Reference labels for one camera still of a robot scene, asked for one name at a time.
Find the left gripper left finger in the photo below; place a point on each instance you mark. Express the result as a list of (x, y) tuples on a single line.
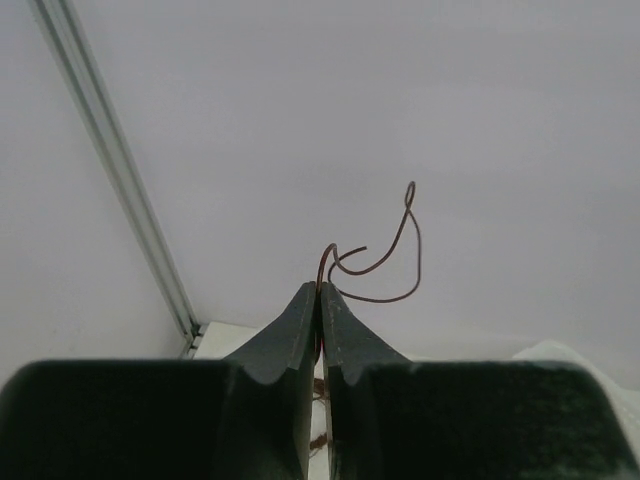
[(244, 416)]

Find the left aluminium frame post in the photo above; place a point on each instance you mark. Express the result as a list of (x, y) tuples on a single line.
[(63, 32)]

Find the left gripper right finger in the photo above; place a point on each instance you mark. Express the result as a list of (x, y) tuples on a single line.
[(392, 418)]

